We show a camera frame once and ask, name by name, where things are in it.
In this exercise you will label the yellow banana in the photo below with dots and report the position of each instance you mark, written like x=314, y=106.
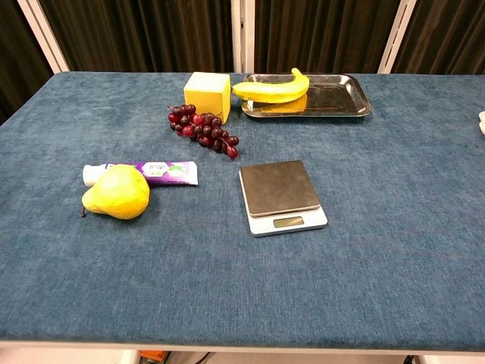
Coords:
x=273, y=92

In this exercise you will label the stainless steel tray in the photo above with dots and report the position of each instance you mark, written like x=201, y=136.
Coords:
x=337, y=95

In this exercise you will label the purple white toothpaste tube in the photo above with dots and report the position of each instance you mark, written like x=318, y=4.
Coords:
x=166, y=172

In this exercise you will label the dark red grape bunch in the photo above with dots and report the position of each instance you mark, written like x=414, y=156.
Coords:
x=204, y=130

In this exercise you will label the white flower-shaped palette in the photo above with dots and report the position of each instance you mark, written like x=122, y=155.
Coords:
x=482, y=123

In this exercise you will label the white aluminium frame post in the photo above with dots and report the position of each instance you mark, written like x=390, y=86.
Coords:
x=242, y=34
x=396, y=36
x=45, y=34

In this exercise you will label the yellow cube block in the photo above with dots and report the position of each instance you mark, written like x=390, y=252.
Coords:
x=204, y=96

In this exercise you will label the orange plastic object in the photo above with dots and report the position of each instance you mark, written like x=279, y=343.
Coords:
x=151, y=357

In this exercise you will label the black pleated curtain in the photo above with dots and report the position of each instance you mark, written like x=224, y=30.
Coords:
x=447, y=38
x=144, y=34
x=19, y=68
x=326, y=34

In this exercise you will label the silver kitchen scale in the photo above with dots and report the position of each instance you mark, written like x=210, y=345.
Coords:
x=280, y=189

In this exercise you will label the blue tablecloth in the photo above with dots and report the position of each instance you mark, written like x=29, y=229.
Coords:
x=341, y=265

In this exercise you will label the yellow pear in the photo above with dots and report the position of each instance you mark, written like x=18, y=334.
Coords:
x=117, y=193

